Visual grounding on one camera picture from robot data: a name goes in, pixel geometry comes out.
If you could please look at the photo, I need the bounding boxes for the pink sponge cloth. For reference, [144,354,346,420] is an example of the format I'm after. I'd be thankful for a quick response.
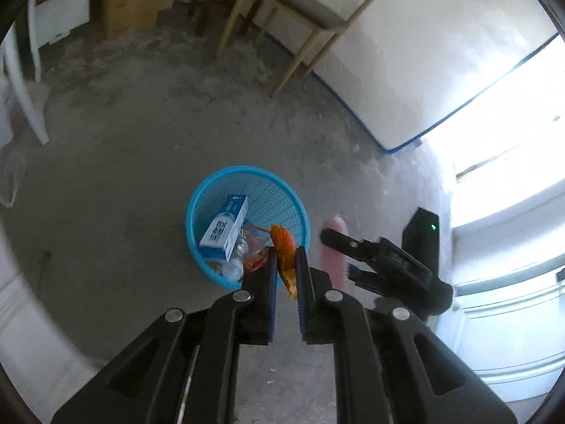
[321,216,349,290]

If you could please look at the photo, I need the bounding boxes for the orange wrapper scrap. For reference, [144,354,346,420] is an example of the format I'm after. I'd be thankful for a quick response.
[269,224,298,300]

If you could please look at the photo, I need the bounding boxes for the blue toothpaste box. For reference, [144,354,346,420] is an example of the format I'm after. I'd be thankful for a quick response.
[199,194,248,262]

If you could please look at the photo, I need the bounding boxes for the clear red snack bag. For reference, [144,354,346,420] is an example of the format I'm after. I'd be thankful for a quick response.
[242,223,272,274]

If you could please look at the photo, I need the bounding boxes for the blue plastic trash basket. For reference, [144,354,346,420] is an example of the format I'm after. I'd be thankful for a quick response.
[184,165,311,291]

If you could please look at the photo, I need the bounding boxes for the white mattress blue edge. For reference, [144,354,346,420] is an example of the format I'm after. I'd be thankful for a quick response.
[314,0,557,151]

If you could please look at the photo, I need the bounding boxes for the wooden chair right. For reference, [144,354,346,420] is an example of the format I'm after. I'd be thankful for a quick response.
[216,0,374,97]

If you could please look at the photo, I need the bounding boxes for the cardboard box on floor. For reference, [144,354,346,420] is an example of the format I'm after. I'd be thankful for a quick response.
[101,0,162,39]

